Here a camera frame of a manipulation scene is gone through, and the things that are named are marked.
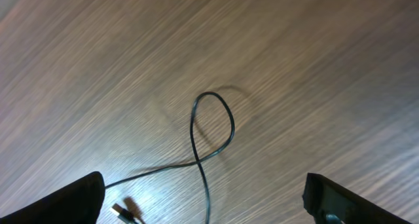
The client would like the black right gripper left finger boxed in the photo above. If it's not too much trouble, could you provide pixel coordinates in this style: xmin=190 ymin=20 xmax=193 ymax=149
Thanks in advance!
xmin=1 ymin=172 xmax=105 ymax=224

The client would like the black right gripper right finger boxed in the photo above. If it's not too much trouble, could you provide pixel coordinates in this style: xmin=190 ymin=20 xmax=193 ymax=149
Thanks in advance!
xmin=302 ymin=173 xmax=409 ymax=224

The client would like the black USB cable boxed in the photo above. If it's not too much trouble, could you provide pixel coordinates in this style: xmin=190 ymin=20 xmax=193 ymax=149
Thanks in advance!
xmin=103 ymin=91 xmax=236 ymax=224

